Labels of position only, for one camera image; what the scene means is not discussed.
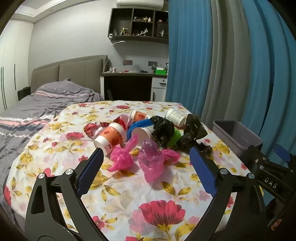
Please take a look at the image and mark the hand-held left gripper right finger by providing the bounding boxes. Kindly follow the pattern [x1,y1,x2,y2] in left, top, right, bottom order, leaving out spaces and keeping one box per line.
[185,146,270,241]

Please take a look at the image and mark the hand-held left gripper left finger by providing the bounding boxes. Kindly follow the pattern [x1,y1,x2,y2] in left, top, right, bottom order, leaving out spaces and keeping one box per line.
[25,147,109,241]

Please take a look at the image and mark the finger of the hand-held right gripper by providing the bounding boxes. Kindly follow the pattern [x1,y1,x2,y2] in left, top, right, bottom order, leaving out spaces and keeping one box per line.
[246,145,278,172]
[274,144,296,169]

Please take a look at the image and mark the grey plastic bin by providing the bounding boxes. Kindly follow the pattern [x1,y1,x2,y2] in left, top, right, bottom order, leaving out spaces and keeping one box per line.
[213,119,264,161]

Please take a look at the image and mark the pink plastic bag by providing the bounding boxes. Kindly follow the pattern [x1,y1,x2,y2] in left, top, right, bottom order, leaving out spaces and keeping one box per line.
[110,134,139,172]
[138,138,181,183]

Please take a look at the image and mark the orange print paper cup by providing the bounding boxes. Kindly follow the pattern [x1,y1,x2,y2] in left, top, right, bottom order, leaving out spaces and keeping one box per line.
[129,109,148,124]
[94,123,127,156]

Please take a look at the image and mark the red plastic bag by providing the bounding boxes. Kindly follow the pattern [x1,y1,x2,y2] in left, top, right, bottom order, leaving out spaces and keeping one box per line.
[113,114,130,131]
[84,122,105,139]

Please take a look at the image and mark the black plastic bag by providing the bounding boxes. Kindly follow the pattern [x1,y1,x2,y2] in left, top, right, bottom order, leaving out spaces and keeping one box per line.
[180,113,213,155]
[150,115,175,147]

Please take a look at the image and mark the green textured roll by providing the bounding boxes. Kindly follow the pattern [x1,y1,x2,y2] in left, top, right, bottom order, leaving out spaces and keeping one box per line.
[166,128,182,148]

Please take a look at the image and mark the white grid print paper cup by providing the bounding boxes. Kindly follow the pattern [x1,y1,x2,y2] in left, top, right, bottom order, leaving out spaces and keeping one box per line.
[165,108,187,128]

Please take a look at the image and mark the plain white paper cup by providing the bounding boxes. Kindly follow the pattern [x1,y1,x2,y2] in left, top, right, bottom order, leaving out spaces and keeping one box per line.
[133,126,156,149]

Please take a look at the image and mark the blue textured roll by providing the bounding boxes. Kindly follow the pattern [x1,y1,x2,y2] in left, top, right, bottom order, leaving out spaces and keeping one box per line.
[125,119,151,142]

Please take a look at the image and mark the floral tablecloth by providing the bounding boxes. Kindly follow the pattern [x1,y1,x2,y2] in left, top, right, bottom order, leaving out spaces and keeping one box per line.
[3,100,264,241]

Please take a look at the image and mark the grey striped duvet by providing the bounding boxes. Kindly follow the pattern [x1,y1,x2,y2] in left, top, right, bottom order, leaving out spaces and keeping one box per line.
[0,79,104,220]

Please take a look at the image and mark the dark wooden desk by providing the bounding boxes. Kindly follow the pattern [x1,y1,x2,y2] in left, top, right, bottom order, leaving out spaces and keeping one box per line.
[100,70,167,102]

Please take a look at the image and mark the white drawer cabinet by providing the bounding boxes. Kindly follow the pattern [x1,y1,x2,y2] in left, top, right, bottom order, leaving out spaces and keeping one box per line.
[151,77,167,102]

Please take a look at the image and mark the blue and grey curtain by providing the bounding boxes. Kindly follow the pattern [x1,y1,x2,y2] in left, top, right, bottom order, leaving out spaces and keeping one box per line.
[165,0,296,209]

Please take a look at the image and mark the grey padded headboard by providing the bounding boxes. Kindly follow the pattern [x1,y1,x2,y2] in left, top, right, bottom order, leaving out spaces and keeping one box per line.
[17,55,109,100]

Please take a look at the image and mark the white wardrobe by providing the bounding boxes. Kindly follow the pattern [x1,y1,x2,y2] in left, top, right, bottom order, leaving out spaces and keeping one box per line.
[0,20,35,113]

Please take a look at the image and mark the row of small figurines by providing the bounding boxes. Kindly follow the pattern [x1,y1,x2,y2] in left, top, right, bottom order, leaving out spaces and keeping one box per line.
[112,15,169,37]

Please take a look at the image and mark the white air conditioner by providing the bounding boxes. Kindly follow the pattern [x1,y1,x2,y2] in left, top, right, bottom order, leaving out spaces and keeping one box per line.
[116,0,164,10]

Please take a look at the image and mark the dark wall shelf unit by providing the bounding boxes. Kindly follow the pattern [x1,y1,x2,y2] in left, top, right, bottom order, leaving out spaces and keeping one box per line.
[108,7,170,44]

